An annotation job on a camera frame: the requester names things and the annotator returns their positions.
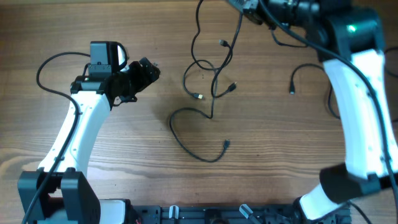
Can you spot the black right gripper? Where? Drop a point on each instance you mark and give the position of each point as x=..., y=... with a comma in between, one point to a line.
x=254, y=14

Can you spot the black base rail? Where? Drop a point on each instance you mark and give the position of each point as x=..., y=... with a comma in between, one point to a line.
x=174, y=214

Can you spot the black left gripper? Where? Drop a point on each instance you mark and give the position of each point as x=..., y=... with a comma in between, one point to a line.
x=142, y=79

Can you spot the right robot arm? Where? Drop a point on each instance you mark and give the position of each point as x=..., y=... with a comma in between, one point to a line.
x=349, y=43

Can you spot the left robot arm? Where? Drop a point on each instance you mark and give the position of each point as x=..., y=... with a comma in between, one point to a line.
x=58, y=191

